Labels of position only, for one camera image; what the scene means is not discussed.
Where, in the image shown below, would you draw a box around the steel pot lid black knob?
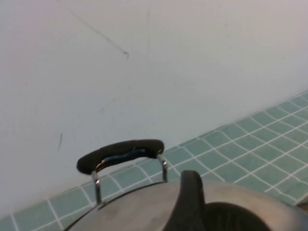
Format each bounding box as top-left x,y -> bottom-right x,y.
61,179 -> 308,231

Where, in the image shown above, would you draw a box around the stainless steel pot black handles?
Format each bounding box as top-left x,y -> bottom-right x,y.
76,139 -> 169,210

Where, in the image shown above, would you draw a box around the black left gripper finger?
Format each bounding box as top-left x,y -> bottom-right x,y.
168,170 -> 206,231

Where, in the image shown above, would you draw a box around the green tile pattern tablecloth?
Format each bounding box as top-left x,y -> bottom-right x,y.
0,90 -> 308,231

